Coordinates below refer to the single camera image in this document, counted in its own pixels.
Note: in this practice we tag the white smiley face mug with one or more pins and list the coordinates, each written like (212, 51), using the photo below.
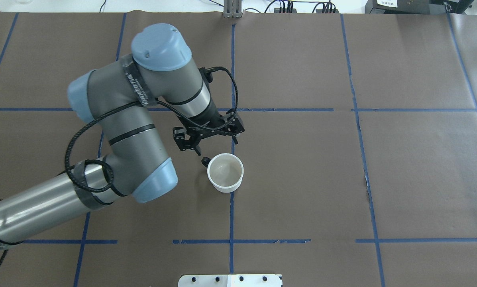
(224, 171)

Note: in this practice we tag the far orange black hub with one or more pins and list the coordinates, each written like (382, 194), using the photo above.
(285, 7)

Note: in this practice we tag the brown paper table cover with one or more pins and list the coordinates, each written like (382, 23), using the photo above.
(360, 152)

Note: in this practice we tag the near orange black hub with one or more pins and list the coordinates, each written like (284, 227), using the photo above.
(327, 7)

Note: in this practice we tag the black computer box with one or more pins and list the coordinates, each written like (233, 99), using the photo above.
(422, 7)

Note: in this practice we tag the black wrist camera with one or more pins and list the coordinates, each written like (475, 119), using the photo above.
(233, 125)

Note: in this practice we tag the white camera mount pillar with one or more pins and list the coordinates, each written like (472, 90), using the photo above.
(231, 280)

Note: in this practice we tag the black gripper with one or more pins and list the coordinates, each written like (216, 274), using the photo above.
(209, 117)

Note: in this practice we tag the orange black hub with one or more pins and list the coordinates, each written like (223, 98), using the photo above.
(285, 7)
(327, 7)

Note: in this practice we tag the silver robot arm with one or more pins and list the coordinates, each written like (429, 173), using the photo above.
(119, 151)

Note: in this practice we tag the aluminium frame post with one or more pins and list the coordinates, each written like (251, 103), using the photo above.
(232, 8)

